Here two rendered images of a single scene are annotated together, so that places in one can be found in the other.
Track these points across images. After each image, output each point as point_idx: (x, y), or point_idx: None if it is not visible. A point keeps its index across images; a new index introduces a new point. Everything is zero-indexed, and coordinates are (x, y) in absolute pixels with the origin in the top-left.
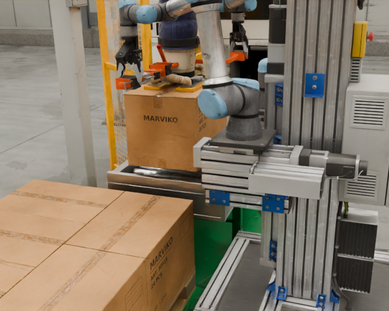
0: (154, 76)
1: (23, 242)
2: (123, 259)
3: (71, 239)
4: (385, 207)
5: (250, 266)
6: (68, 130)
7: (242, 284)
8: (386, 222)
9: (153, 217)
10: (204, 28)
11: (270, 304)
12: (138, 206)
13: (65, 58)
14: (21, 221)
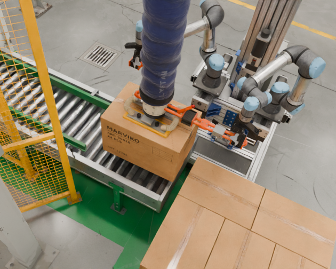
0: (218, 124)
1: (248, 254)
2: (267, 198)
3: (245, 226)
4: (118, 70)
5: (206, 151)
6: (16, 241)
7: (222, 158)
8: (136, 77)
9: (220, 180)
10: (310, 82)
11: (242, 151)
12: (204, 187)
13: None
14: (220, 260)
